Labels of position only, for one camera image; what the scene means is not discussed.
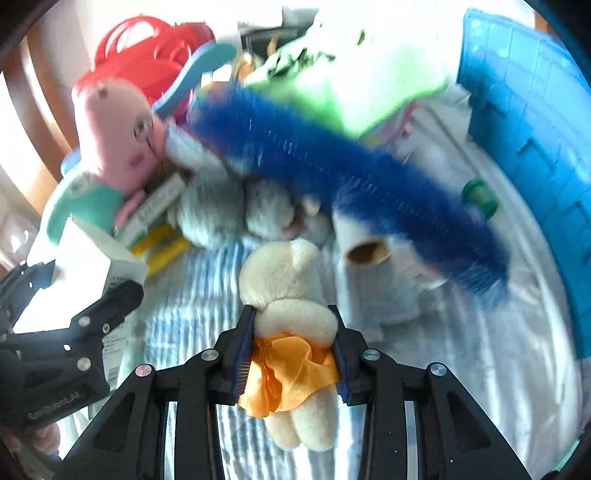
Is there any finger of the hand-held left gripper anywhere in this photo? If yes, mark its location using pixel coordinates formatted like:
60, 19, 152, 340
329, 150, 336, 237
0, 281, 145, 368
0, 260, 57, 334

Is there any blue fuzzy brush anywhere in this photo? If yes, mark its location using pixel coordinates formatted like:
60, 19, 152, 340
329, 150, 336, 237
188, 84, 512, 299

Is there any white and green carton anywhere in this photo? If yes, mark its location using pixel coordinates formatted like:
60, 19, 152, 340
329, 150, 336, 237
117, 172, 188, 246

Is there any red plastic basket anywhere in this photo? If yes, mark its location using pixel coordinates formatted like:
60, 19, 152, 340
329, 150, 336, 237
94, 16, 219, 108

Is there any cream teddy bear orange dress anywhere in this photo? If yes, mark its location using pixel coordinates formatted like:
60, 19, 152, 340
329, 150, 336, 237
237, 237, 343, 452

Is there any grey plush toy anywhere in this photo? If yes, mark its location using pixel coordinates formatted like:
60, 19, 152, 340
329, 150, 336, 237
177, 172, 334, 251

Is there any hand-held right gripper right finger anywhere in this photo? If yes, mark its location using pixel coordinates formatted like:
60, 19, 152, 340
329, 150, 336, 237
325, 304, 532, 480

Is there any yellow tube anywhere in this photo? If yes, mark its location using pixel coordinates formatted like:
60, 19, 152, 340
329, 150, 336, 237
131, 223, 193, 274

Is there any pink pig plush teal dress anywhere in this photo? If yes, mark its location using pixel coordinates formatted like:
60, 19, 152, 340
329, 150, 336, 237
45, 75, 177, 246

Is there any blue plastic container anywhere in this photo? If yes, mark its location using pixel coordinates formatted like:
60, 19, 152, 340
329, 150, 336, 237
456, 8, 591, 361

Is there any green cloth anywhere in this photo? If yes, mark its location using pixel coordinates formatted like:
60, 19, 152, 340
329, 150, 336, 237
244, 27, 452, 140

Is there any blue striped blanket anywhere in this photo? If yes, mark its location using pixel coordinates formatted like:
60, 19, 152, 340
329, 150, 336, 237
111, 92, 583, 480

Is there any white cardboard box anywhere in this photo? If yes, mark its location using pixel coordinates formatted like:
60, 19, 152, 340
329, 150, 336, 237
11, 215, 151, 387

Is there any light blue plastic handle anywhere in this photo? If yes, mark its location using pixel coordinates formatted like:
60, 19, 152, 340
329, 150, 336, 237
151, 41, 239, 117

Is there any person's left hand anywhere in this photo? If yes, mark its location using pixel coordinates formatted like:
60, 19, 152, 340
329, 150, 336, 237
0, 421, 63, 463

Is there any green bottle cap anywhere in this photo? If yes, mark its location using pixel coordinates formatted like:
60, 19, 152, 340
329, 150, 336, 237
461, 178, 501, 219

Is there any white paper roll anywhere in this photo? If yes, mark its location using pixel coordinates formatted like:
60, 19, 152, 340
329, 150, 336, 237
332, 203, 394, 269

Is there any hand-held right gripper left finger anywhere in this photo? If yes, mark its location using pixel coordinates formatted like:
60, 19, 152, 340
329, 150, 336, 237
55, 305, 257, 480

